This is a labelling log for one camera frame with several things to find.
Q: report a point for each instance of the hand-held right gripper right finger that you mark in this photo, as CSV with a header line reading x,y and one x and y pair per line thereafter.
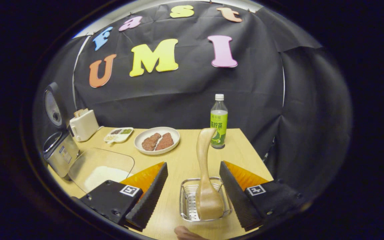
x,y
237,198

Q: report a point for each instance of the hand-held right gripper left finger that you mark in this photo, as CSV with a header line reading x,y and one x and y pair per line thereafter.
x,y
147,201

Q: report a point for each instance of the wooden spoon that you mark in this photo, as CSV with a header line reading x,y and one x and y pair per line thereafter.
x,y
208,200

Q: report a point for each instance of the clear plastic rice container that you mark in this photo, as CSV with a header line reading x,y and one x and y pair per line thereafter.
x,y
105,175

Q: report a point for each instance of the black and silver rice cooker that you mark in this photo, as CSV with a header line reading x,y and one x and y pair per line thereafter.
x,y
62,156

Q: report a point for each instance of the white oval plate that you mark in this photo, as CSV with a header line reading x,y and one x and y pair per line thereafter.
x,y
142,148

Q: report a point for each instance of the brown meat piece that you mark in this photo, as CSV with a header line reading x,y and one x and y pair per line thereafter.
x,y
166,141
150,142

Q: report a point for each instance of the white divided condiment tray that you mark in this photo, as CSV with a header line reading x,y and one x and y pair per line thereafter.
x,y
118,135

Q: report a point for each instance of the green label drink bottle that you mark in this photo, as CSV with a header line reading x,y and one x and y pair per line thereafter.
x,y
219,123

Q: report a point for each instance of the white toaster with bread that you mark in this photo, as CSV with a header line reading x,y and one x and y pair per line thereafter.
x,y
84,126

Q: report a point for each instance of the black backdrop cloth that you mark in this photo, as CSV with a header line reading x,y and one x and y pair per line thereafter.
x,y
185,96

